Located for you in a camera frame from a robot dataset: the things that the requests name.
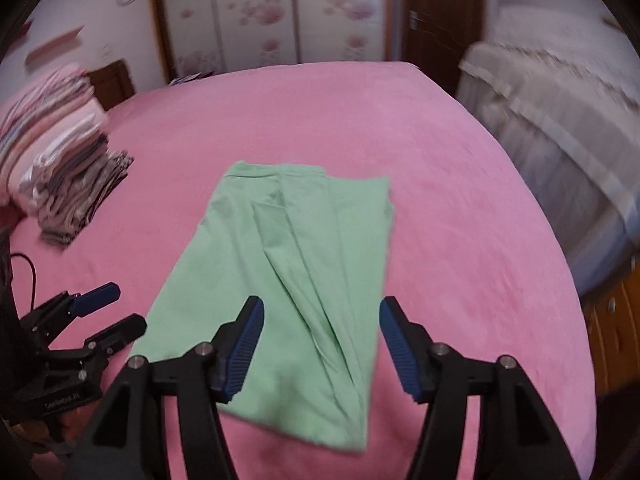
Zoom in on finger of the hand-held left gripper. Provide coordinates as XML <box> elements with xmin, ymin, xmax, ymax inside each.
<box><xmin>21</xmin><ymin>282</ymin><xmax>122</xmax><ymax>347</ymax></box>
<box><xmin>46</xmin><ymin>313</ymin><xmax>149</xmax><ymax>370</ymax></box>

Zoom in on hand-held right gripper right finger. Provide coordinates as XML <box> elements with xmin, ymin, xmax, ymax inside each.
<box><xmin>378</xmin><ymin>295</ymin><xmax>584</xmax><ymax>480</ymax></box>

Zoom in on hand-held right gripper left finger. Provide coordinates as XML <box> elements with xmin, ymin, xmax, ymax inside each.
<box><xmin>64</xmin><ymin>295</ymin><xmax>266</xmax><ymax>480</ymax></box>

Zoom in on green t-shirt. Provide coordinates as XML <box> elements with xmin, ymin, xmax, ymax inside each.
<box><xmin>128</xmin><ymin>159</ymin><xmax>396</xmax><ymax>454</ymax></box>

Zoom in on stack of folded clothes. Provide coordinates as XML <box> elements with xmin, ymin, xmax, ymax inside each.
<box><xmin>19</xmin><ymin>131</ymin><xmax>135</xmax><ymax>247</ymax></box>

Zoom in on pink bed cover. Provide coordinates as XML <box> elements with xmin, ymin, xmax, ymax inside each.
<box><xmin>0</xmin><ymin>59</ymin><xmax>602</xmax><ymax>480</ymax></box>

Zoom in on dark wooden headboard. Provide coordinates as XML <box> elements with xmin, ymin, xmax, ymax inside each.
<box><xmin>89</xmin><ymin>59</ymin><xmax>137</xmax><ymax>112</ymax></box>

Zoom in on orange wooden cabinet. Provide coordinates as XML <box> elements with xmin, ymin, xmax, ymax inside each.
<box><xmin>581</xmin><ymin>254</ymin><xmax>640</xmax><ymax>397</ymax></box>

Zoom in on papers on nightstand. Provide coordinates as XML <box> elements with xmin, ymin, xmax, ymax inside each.
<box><xmin>169</xmin><ymin>72</ymin><xmax>217</xmax><ymax>86</ymax></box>

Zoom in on lace covered furniture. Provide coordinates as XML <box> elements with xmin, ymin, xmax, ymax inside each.
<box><xmin>454</xmin><ymin>4</ymin><xmax>640</xmax><ymax>297</ymax></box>

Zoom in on brown wooden door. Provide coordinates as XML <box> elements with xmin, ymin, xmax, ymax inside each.
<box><xmin>399</xmin><ymin>0</ymin><xmax>489</xmax><ymax>97</ymax></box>

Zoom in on floral sliding door wardrobe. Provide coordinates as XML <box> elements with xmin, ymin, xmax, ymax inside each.
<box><xmin>147</xmin><ymin>0</ymin><xmax>402</xmax><ymax>82</ymax></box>

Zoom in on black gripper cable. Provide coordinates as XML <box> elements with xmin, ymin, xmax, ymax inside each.
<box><xmin>9</xmin><ymin>253</ymin><xmax>39</xmax><ymax>312</ymax></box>

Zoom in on pale wooden wall shelf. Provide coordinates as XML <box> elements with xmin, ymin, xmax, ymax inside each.
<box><xmin>26</xmin><ymin>26</ymin><xmax>84</xmax><ymax>67</ymax></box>

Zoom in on red wall shelf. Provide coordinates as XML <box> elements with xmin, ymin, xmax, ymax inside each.
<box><xmin>0</xmin><ymin>18</ymin><xmax>34</xmax><ymax>57</ymax></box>

